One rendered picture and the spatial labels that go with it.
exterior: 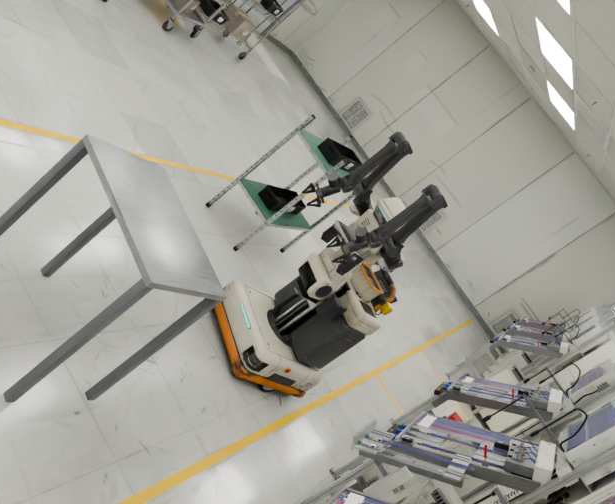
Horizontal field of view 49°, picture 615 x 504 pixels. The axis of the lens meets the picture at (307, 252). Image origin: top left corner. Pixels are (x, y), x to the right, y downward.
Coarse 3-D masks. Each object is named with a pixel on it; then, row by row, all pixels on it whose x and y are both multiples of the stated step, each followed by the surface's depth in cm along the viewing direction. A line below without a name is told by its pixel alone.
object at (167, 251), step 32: (64, 160) 262; (96, 160) 254; (128, 160) 274; (32, 192) 268; (128, 192) 257; (160, 192) 279; (0, 224) 274; (96, 224) 306; (128, 224) 242; (160, 224) 262; (64, 256) 312; (160, 256) 246; (192, 256) 267; (160, 288) 237; (192, 288) 251; (96, 320) 240; (192, 320) 272; (64, 352) 244; (32, 384) 252; (96, 384) 289
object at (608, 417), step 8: (608, 408) 345; (592, 416) 351; (600, 416) 340; (608, 416) 329; (576, 424) 356; (584, 424) 345; (592, 424) 334; (600, 424) 324; (608, 424) 315; (568, 432) 349; (584, 432) 328; (592, 432) 319; (600, 432) 310; (568, 440) 333; (576, 440) 323; (584, 440) 314; (568, 448) 319
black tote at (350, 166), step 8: (320, 144) 509; (328, 144) 507; (336, 144) 528; (328, 152) 507; (336, 152) 504; (344, 152) 554; (352, 152) 559; (328, 160) 507; (336, 160) 508; (352, 160) 529; (344, 168) 534; (352, 168) 546
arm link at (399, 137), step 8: (400, 136) 364; (408, 144) 365; (408, 152) 370; (392, 160) 373; (376, 168) 379; (384, 168) 375; (368, 176) 382; (376, 176) 378; (368, 184) 380; (360, 192) 381; (368, 192) 382; (360, 200) 384
